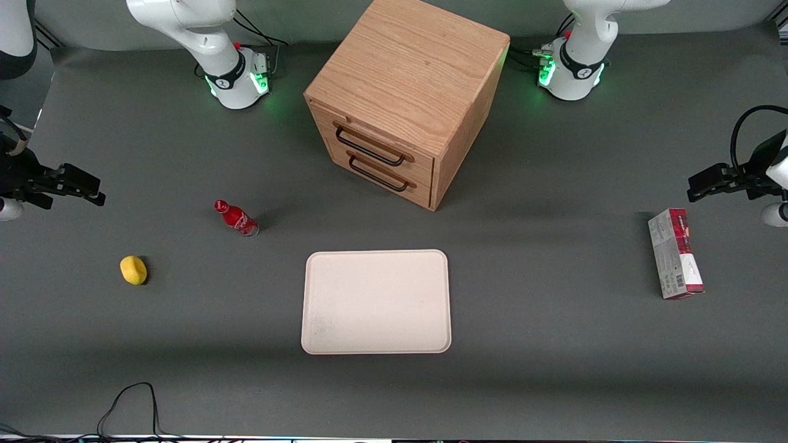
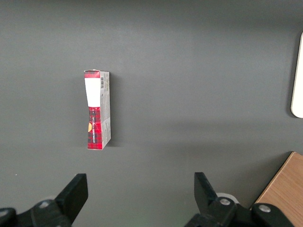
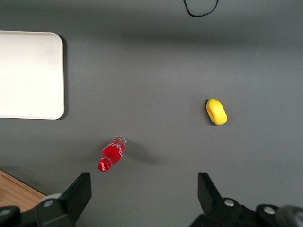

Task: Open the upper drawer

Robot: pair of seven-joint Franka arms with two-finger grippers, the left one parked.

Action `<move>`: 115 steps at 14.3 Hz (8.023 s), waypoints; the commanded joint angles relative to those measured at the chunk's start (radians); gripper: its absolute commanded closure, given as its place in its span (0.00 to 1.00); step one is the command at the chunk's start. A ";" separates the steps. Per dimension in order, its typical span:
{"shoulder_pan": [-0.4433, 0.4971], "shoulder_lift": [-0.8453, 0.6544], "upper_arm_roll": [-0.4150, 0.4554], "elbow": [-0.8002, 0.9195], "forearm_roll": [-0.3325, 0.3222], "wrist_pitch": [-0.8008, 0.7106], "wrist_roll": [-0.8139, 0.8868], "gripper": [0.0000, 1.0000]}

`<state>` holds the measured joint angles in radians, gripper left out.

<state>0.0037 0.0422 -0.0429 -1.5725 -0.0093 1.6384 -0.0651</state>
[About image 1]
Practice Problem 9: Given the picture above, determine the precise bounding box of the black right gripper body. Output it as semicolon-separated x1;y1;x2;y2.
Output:
0;145;63;210

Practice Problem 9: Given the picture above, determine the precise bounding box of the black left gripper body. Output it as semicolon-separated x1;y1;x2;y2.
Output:
734;130;788;201

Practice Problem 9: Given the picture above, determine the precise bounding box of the wooden drawer with black handle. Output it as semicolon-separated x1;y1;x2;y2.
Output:
310;103;436;185
329;144;433;209

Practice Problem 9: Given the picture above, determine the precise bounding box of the black metal drawer handle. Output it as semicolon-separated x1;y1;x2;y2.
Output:
347;153;415;193
333;122;408;167

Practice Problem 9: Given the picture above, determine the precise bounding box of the oak wooden drawer cabinet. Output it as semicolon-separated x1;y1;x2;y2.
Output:
304;0;512;212

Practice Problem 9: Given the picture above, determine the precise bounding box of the red plaid cardboard box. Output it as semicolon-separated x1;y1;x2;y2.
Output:
648;208;706;301

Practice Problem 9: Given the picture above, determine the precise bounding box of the yellow lemon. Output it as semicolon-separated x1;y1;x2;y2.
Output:
119;255;149;286

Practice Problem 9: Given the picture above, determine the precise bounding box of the red soda bottle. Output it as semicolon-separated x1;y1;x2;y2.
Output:
214;199;260;239

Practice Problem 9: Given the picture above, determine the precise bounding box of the beige plastic tray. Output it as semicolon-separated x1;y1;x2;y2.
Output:
300;249;452;356

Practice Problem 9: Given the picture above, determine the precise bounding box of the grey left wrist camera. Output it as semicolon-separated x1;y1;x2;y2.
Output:
761;201;788;228

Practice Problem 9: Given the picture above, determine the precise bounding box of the black frame rail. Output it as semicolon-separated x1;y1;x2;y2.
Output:
34;18;63;51

